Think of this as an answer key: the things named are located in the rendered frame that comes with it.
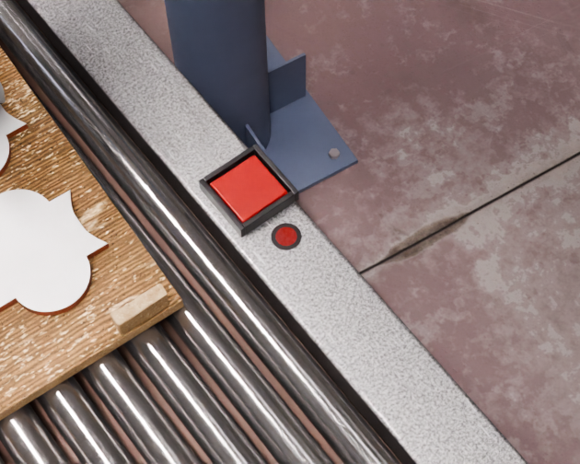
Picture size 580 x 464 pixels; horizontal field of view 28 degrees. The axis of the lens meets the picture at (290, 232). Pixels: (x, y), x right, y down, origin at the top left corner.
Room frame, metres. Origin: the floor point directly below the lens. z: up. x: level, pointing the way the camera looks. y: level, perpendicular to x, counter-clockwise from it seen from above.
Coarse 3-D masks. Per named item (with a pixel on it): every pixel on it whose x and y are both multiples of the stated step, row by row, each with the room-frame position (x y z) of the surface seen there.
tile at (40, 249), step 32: (32, 192) 0.60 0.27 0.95; (64, 192) 0.60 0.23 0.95; (0, 224) 0.57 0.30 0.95; (32, 224) 0.57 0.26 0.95; (64, 224) 0.57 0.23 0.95; (0, 256) 0.53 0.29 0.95; (32, 256) 0.53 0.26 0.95; (64, 256) 0.53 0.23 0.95; (0, 288) 0.50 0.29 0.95; (32, 288) 0.49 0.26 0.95; (64, 288) 0.49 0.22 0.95
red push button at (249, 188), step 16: (256, 160) 0.65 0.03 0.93; (224, 176) 0.63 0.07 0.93; (240, 176) 0.63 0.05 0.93; (256, 176) 0.63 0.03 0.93; (272, 176) 0.63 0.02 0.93; (224, 192) 0.61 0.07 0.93; (240, 192) 0.61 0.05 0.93; (256, 192) 0.61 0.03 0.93; (272, 192) 0.61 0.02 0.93; (240, 208) 0.59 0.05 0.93; (256, 208) 0.59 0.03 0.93
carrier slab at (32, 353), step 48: (0, 48) 0.80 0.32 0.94; (48, 144) 0.67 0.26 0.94; (0, 192) 0.61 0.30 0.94; (48, 192) 0.61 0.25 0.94; (96, 192) 0.61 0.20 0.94; (96, 288) 0.50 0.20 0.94; (144, 288) 0.50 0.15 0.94; (0, 336) 0.45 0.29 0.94; (48, 336) 0.45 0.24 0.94; (96, 336) 0.45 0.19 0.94; (0, 384) 0.40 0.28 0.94; (48, 384) 0.40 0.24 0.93
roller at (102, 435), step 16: (64, 384) 0.40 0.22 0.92; (48, 400) 0.39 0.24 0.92; (64, 400) 0.39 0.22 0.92; (80, 400) 0.39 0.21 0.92; (64, 416) 0.37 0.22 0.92; (80, 416) 0.37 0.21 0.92; (96, 416) 0.37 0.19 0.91; (64, 432) 0.36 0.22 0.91; (80, 432) 0.35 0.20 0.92; (96, 432) 0.35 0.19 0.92; (112, 432) 0.36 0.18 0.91; (80, 448) 0.34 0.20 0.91; (96, 448) 0.34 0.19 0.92; (112, 448) 0.34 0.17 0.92
